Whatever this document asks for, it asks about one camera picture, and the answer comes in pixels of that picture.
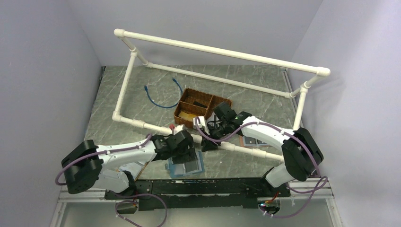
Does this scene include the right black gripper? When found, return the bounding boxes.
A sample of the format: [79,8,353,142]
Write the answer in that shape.
[200,120,229,152]

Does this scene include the blue card holder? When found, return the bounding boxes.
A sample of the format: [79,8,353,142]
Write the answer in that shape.
[165,151,205,178]

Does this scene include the black credit card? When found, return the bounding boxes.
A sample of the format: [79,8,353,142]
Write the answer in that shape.
[192,101,208,109]

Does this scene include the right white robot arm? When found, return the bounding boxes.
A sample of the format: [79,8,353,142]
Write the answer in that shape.
[193,102,324,196]

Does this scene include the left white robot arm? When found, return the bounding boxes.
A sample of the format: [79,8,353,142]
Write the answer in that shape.
[55,130,197,199]

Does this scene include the gold cards in basket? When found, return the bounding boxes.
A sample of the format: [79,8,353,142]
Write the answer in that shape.
[178,111,197,122]

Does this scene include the brown wicker divided basket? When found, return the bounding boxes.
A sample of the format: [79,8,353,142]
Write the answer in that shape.
[174,88,233,128]

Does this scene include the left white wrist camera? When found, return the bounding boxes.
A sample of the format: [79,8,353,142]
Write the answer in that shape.
[169,124,187,135]

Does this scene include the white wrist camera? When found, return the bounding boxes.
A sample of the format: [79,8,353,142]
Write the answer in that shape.
[192,116,209,135]
[169,124,187,135]

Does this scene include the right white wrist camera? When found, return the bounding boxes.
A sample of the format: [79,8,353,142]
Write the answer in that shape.
[192,116,209,135]

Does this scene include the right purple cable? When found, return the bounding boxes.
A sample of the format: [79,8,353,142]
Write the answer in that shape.
[193,117,328,219]

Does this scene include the purple cable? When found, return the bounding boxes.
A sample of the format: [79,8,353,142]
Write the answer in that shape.
[55,133,154,186]
[193,117,328,219]

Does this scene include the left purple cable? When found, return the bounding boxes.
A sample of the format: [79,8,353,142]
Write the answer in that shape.
[55,133,154,186]

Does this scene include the blue ethernet cable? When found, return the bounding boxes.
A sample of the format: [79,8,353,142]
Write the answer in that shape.
[144,77,183,109]

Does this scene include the white PVC pipe frame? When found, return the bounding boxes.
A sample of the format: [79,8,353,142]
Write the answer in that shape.
[112,28,331,162]

